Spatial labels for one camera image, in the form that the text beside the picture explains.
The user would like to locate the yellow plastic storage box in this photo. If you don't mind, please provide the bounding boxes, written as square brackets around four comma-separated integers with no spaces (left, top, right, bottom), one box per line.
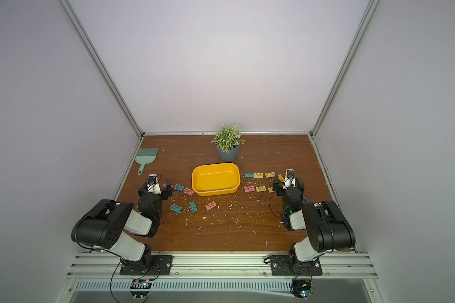
[192,163,241,197]

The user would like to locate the blue binder clip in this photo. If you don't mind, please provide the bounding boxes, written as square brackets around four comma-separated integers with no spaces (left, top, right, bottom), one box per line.
[173,184,185,191]

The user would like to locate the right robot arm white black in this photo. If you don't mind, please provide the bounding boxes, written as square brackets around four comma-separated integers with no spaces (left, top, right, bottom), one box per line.
[273,169,356,268]

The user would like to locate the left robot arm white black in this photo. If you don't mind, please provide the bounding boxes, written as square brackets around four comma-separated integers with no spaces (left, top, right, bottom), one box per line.
[72,174,173,270]

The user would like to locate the green hand brush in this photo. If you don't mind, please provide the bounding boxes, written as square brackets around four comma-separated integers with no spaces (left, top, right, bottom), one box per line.
[135,148,159,175]

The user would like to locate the potted plant blue-grey pot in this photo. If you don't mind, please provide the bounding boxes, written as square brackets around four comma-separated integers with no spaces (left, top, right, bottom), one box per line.
[211,124,245,162]

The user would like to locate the left controller board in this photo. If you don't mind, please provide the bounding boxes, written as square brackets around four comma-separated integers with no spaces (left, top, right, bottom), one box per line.
[130,279,152,302]

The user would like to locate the controller board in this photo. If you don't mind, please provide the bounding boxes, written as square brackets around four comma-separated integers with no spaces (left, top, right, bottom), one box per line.
[130,279,152,302]
[290,279,314,299]

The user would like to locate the right controller board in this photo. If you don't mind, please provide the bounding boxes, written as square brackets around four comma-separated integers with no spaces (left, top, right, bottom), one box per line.
[290,279,314,299]

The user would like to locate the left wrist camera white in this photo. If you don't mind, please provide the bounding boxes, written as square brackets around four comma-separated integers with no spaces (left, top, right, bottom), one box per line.
[147,174,162,195]

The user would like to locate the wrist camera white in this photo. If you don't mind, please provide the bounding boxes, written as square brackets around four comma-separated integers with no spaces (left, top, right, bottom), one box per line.
[147,174,162,195]
[283,169,297,189]

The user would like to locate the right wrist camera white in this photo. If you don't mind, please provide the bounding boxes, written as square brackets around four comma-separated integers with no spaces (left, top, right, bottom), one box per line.
[283,169,297,189]

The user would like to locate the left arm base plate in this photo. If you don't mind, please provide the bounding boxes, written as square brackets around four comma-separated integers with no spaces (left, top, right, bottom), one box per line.
[120,255,174,276]

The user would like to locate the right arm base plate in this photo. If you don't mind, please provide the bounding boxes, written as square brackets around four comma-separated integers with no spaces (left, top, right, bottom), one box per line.
[263,254,322,276]

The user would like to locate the aluminium front rail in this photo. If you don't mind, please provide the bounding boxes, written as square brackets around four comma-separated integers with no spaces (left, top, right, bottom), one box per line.
[66,252,377,279]

